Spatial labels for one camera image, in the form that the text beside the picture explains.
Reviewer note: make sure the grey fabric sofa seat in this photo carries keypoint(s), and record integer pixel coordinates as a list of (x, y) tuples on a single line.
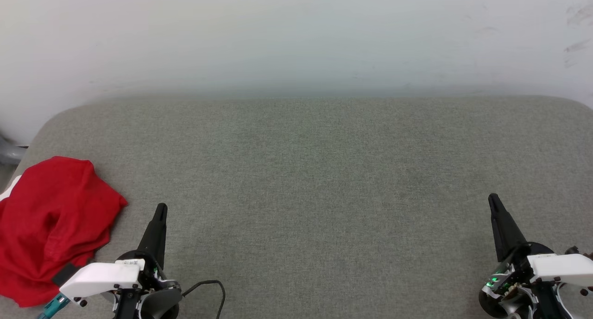
[(315, 189)]

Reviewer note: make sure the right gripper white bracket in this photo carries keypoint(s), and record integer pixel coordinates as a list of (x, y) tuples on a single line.
[(560, 268)]

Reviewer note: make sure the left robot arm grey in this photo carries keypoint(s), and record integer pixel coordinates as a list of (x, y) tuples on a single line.
[(162, 303)]

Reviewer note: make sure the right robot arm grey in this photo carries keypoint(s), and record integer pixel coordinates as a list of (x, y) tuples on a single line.
[(509, 306)]

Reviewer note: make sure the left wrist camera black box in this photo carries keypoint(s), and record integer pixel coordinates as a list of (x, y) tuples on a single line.
[(64, 273)]

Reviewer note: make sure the red basketball jersey white trim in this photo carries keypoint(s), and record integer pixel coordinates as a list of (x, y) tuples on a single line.
[(51, 217)]

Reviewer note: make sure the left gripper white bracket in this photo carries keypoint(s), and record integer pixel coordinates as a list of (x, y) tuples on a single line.
[(104, 277)]

